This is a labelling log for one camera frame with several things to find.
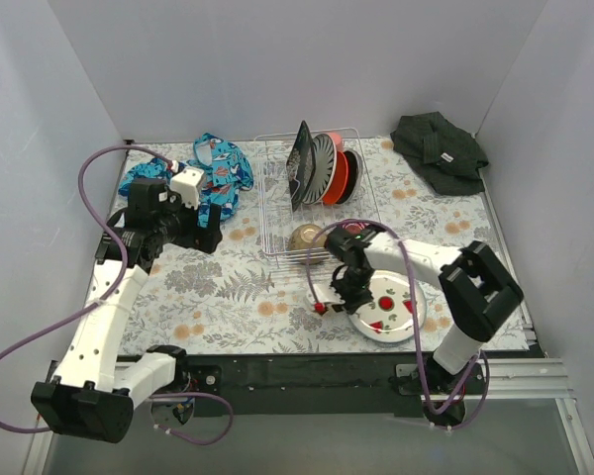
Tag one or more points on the white wire dish rack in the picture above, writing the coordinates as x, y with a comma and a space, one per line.
278, 219

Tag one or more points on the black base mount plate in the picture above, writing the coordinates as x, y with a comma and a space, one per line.
320, 384

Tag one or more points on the aluminium frame rail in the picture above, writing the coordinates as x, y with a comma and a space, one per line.
525, 422

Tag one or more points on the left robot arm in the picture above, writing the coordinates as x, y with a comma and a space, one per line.
87, 396

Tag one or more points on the blue striped white plate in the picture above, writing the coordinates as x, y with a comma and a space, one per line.
325, 154

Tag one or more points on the pink plastic cup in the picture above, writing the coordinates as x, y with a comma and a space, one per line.
337, 140

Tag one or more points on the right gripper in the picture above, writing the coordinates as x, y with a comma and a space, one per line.
352, 290

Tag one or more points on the black round plate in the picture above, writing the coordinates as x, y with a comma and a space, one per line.
355, 171

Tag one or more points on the beige ceramic bowl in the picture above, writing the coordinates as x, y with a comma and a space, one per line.
308, 237

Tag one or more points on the dark square plate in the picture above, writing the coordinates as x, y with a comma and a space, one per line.
300, 166

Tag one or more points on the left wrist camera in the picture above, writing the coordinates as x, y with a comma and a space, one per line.
189, 183

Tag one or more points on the watermelon pattern plate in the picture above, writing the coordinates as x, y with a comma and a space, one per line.
388, 319

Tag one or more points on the dark green shirt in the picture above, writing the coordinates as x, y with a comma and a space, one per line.
447, 157

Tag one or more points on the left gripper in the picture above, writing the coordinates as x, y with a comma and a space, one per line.
211, 228

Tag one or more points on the orange round plate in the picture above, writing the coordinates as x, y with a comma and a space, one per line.
339, 181

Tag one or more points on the blue patterned cloth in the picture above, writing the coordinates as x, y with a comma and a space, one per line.
227, 173

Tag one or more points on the red bowl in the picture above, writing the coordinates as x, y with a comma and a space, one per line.
354, 228

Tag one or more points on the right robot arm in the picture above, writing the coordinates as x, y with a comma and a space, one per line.
480, 292

